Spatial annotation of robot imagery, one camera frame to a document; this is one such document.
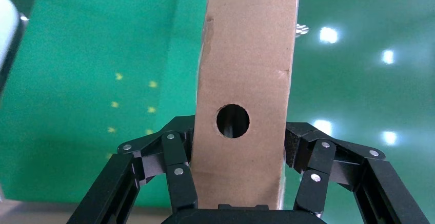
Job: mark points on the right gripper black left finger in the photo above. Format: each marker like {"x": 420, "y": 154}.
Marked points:
{"x": 180, "y": 188}

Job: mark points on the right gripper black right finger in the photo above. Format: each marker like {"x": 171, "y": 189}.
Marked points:
{"x": 312, "y": 192}

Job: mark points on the small taped cardboard box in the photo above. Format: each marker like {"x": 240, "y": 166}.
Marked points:
{"x": 244, "y": 63}

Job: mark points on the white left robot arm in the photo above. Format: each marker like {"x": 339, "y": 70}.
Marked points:
{"x": 6, "y": 29}

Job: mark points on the large green table cloth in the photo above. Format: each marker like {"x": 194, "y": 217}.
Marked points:
{"x": 85, "y": 113}

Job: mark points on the silver binder clip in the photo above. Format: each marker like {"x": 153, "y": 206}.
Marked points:
{"x": 301, "y": 30}

